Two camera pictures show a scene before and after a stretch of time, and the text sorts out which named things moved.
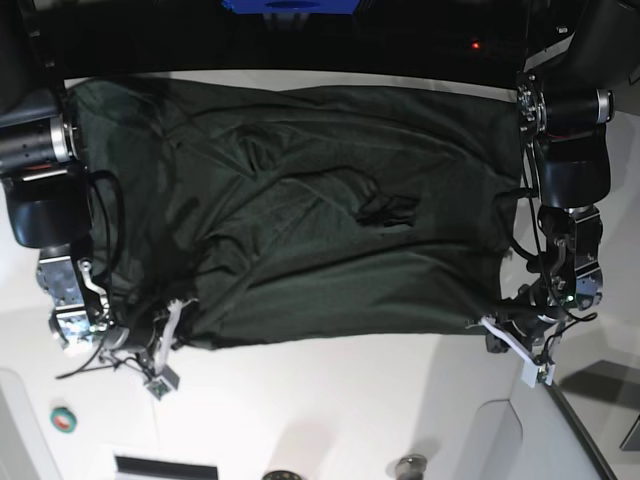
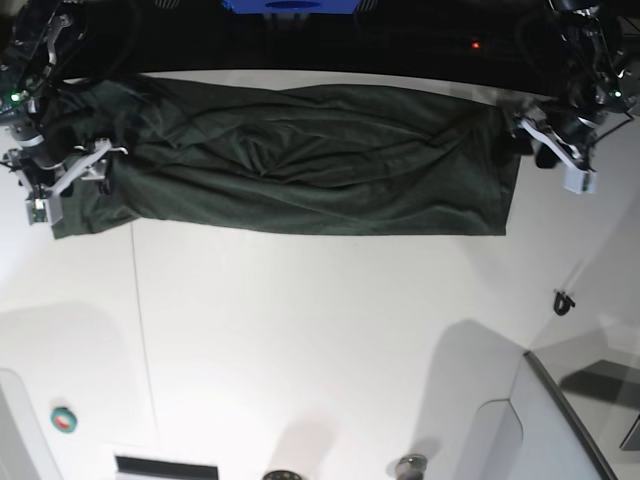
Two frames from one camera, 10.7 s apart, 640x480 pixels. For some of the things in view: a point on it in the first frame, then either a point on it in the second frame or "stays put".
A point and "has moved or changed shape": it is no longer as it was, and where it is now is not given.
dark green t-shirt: [237, 214] has moved or changed shape
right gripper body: [535, 318] to [560, 134]
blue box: [334, 7] stays put
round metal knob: [411, 467] stays put
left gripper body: [133, 329] to [48, 155]
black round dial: [281, 475] stays put
